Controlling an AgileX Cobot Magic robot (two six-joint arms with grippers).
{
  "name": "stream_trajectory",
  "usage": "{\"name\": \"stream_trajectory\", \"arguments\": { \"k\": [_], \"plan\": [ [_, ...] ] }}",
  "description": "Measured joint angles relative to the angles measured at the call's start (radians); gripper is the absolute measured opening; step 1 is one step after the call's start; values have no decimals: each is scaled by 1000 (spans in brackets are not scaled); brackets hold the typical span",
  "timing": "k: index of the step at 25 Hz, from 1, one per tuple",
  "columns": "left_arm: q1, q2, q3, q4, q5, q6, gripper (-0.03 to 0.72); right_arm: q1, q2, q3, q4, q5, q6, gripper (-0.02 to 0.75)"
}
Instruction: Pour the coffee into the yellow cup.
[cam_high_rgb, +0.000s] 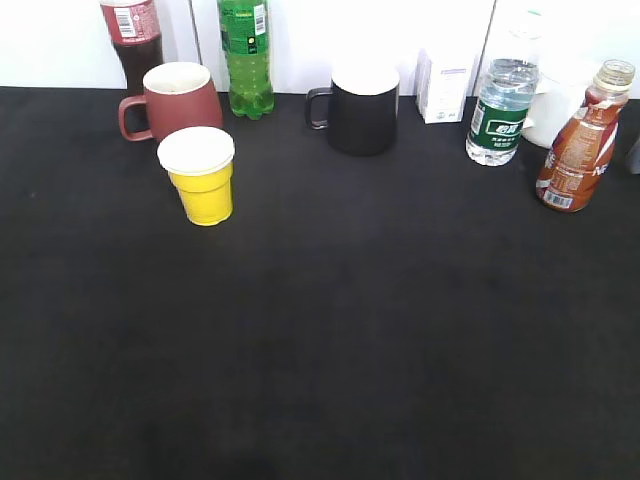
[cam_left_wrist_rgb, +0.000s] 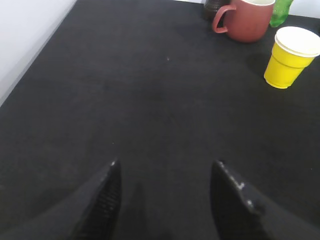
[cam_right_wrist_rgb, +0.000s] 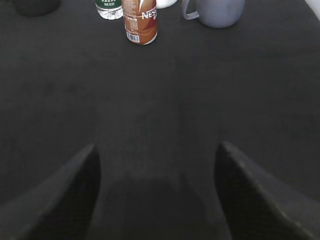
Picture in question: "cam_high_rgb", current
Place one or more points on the green sprite bottle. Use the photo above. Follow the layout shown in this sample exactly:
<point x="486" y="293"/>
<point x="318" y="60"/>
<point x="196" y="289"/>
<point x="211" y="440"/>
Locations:
<point x="245" y="42"/>

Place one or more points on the black ceramic mug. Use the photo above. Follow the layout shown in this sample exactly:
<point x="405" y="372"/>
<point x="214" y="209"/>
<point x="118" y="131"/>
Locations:
<point x="359" y="110"/>

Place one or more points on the cola bottle red label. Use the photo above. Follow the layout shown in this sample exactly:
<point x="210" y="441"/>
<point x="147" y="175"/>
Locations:
<point x="135" y="33"/>

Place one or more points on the dark red ceramic mug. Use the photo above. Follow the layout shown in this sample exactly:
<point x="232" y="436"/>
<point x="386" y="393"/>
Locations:
<point x="176" y="95"/>

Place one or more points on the clear water bottle green label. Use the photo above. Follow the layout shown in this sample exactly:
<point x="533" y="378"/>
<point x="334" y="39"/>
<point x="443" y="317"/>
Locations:
<point x="506" y="92"/>

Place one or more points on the white ceramic mug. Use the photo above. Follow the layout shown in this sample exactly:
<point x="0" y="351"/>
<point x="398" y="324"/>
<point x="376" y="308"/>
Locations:
<point x="559" y="94"/>

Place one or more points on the grey object at right edge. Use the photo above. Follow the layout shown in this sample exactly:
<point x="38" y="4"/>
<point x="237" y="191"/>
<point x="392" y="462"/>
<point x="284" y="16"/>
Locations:
<point x="633" y="158"/>

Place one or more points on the yellow paper cup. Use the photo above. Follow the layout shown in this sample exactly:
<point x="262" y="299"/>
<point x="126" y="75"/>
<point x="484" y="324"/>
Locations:
<point x="199" y="163"/>

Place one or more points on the brown coffee drink bottle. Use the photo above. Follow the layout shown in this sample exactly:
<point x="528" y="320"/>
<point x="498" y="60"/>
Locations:
<point x="583" y="149"/>

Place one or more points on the small white carton box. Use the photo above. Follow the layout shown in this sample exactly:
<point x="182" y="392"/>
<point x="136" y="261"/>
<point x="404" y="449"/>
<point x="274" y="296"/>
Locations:
<point x="442" y="80"/>

